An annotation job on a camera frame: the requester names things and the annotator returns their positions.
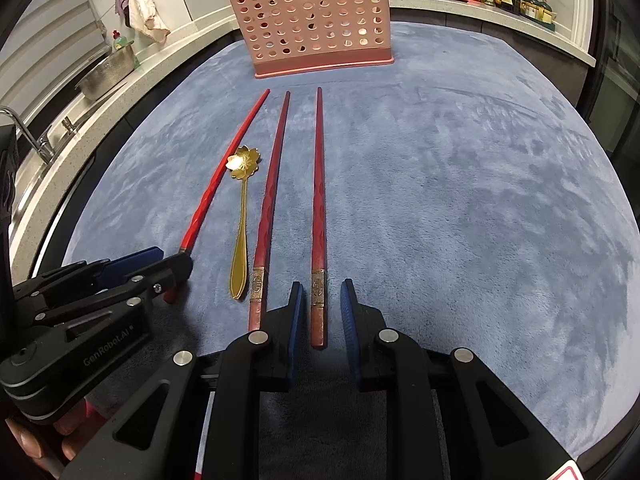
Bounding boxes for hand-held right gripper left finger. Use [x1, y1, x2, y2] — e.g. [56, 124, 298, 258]
[60, 281, 306, 480]

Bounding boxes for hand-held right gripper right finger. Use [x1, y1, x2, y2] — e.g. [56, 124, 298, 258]
[340, 280, 576, 480]

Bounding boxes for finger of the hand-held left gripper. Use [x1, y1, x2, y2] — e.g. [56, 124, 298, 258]
[12, 246, 165, 311]
[30, 252, 193, 333]

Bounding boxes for red chopstick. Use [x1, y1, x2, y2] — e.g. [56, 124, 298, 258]
[164, 88, 271, 305]

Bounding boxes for maroon chopstick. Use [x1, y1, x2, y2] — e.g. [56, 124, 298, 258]
[247, 90, 292, 335]
[310, 86, 328, 351]

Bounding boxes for gold flower spoon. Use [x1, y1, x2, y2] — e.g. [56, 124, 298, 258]
[226, 146, 262, 301]

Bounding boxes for pink perforated utensil holder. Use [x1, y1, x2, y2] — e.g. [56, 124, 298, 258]
[224, 0, 396, 80]

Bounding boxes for person's left hand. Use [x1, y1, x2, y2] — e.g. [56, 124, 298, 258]
[5, 406, 94, 480]

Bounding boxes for blue-grey plush mat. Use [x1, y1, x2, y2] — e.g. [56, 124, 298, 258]
[60, 21, 640, 461]

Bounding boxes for chrome faucet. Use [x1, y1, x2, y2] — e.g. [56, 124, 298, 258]
[0, 106, 53, 163]

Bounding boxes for steel colander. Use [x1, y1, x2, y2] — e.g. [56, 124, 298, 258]
[75, 45, 138, 101]

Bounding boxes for white window blinds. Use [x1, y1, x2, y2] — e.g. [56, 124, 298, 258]
[0, 0, 113, 111]

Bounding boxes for white hanging towel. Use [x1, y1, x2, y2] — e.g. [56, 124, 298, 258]
[127, 0, 171, 43]

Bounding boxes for tray of small jars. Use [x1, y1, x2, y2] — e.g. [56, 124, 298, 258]
[520, 0, 557, 31]

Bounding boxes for glass sliding door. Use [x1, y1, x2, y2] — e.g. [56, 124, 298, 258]
[585, 0, 640, 161]

